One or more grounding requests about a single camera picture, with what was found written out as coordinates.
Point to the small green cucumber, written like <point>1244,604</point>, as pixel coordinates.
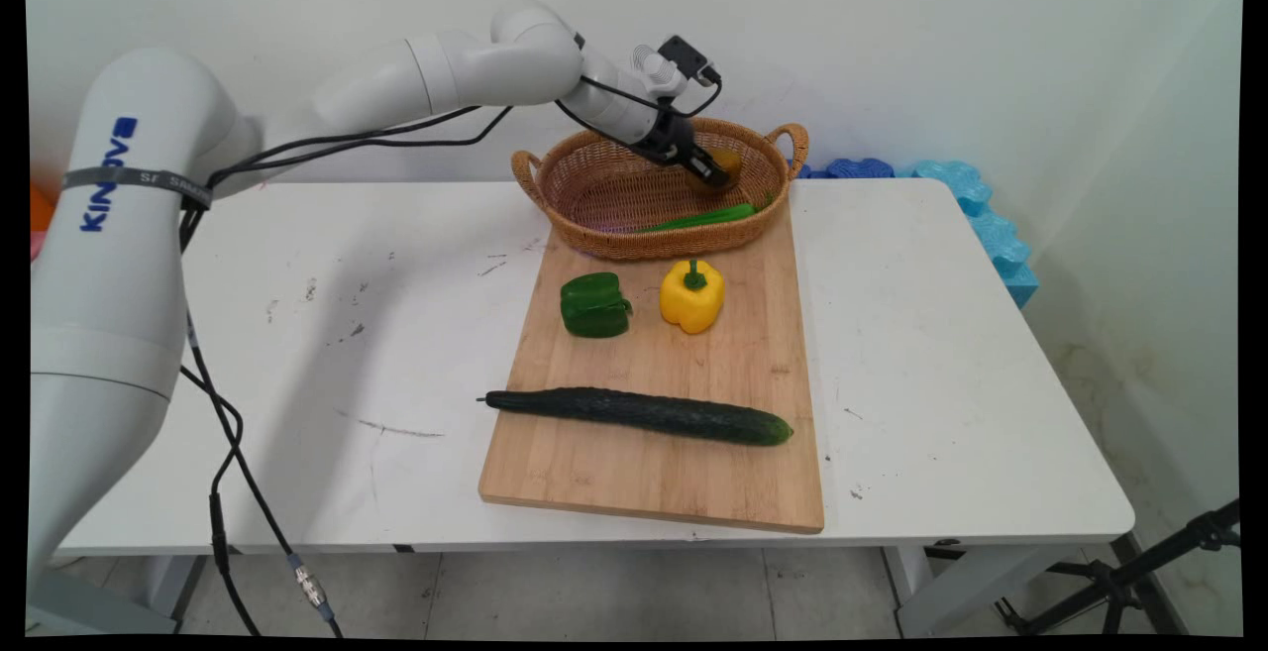
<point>708,217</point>

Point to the woven wicker basket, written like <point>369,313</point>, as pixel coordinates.
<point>604,200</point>

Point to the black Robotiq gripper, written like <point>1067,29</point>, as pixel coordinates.
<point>666,136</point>

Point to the brown potato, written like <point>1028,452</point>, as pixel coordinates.
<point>732,163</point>

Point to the wooden cutting board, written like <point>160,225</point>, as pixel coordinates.
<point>674,473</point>

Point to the white table leg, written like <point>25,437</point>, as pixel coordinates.
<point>176,587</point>
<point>941,596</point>

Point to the dark blue foam piece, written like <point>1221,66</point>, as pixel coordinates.
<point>857,169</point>

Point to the green bell pepper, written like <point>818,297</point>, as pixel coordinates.
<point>594,306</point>

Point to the light blue foam piece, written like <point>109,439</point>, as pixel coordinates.
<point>996,235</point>

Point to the yellow bell pepper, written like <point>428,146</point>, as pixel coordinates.
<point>691,299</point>

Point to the dark green cucumber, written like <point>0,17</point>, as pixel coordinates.
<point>644,413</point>

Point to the black tripod stand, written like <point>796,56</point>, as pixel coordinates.
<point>1119,582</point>

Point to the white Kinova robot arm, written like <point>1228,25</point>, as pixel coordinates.
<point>129,265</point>

